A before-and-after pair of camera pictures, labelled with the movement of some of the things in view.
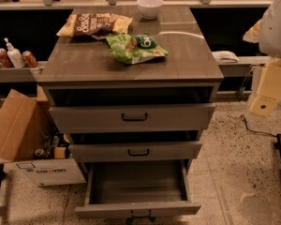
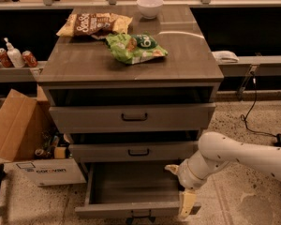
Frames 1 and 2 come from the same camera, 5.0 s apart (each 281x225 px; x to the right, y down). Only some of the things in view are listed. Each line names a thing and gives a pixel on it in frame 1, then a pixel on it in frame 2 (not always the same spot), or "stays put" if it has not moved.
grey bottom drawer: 138,189 stays put
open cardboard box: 27,132 stays put
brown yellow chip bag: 98,25 stays put
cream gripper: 275,32 → 186,174
